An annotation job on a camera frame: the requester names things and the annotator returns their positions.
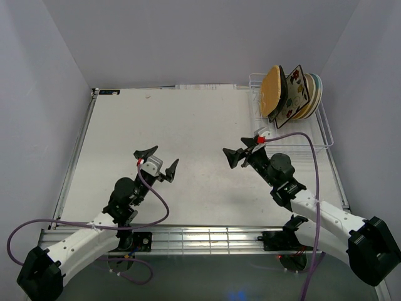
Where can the square floral cream plate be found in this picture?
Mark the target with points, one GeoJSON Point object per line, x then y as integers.
{"type": "Point", "coordinates": [298, 96]}

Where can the aluminium table frame rail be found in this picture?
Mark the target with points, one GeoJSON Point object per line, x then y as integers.
{"type": "Point", "coordinates": [198, 240]}

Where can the black floral square plate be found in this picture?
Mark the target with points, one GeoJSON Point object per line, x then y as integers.
{"type": "Point", "coordinates": [284, 96]}

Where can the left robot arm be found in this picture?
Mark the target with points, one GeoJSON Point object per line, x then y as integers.
{"type": "Point", "coordinates": [45, 272]}

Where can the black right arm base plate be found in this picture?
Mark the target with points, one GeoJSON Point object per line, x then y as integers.
{"type": "Point", "coordinates": [292, 254]}

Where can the white wire dish rack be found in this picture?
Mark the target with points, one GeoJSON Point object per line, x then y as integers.
{"type": "Point", "coordinates": [316, 126]}

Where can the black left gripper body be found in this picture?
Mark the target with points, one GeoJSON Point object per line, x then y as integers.
{"type": "Point", "coordinates": [143, 188]}

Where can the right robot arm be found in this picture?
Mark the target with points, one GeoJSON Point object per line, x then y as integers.
{"type": "Point", "coordinates": [365, 245]}

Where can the cream and yellow round plate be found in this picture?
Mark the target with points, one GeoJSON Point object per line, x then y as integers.
{"type": "Point", "coordinates": [312, 93]}

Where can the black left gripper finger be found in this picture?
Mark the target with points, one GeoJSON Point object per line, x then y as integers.
{"type": "Point", "coordinates": [145, 154]}
{"type": "Point", "coordinates": [170, 171]}

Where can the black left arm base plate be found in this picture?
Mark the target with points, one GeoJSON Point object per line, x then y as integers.
{"type": "Point", "coordinates": [136, 241]}

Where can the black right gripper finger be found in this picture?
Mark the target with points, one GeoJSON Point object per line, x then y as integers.
{"type": "Point", "coordinates": [249, 142]}
{"type": "Point", "coordinates": [233, 156]}

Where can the papers at table back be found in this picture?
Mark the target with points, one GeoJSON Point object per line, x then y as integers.
{"type": "Point", "coordinates": [206, 87]}

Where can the cream and blue round plate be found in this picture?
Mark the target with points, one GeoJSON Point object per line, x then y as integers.
{"type": "Point", "coordinates": [319, 91]}

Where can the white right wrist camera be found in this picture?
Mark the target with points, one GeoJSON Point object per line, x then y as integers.
{"type": "Point", "coordinates": [262, 135]}

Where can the yellow woven square mat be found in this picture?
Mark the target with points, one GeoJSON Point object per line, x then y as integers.
{"type": "Point", "coordinates": [270, 91]}

